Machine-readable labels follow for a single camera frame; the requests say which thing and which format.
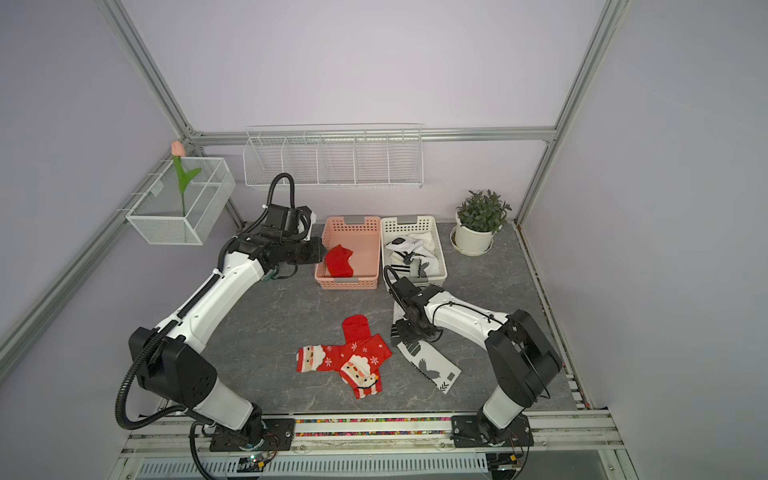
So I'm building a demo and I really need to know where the red fuzzy sock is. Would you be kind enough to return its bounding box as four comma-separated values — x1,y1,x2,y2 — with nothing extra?
324,245,354,278

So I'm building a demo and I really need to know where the white sock grey bird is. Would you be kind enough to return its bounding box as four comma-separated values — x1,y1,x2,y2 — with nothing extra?
397,340,461,394

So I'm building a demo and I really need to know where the white black striped sock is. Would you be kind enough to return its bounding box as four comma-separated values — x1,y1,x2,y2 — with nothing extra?
385,233,440,279

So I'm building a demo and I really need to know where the red santa sock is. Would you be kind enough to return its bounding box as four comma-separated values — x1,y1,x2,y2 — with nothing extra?
296,343,357,373
339,335,392,399

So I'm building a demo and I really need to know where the white sock hexagon patch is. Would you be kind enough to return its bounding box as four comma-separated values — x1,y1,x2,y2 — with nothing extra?
385,235,424,259

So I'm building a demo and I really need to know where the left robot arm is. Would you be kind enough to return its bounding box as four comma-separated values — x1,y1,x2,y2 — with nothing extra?
114,172,326,449

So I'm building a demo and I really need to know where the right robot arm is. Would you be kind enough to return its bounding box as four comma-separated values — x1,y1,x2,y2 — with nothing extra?
383,266,563,448

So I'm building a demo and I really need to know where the pink plastic basket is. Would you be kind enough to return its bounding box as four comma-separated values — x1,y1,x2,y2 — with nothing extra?
314,216,381,290

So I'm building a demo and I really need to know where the white plastic basket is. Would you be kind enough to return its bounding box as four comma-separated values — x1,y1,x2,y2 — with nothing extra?
380,215,447,287

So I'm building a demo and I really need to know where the red penguin sock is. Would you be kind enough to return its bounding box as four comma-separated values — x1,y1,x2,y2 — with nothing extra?
342,314,372,344

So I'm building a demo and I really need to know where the potted green plant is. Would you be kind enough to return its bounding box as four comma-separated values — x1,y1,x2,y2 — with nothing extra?
452,190,511,257

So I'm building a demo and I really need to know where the artificial pink tulip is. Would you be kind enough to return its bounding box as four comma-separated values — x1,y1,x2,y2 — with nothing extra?
171,141,201,216

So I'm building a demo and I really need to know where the white wire wall shelf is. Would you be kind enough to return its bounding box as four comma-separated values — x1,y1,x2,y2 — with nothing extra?
242,123,424,188

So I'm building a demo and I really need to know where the white mesh wall box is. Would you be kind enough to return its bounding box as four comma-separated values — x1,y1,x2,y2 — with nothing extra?
126,157,235,246

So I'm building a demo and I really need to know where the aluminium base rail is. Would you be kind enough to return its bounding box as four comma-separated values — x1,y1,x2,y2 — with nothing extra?
117,410,625,461

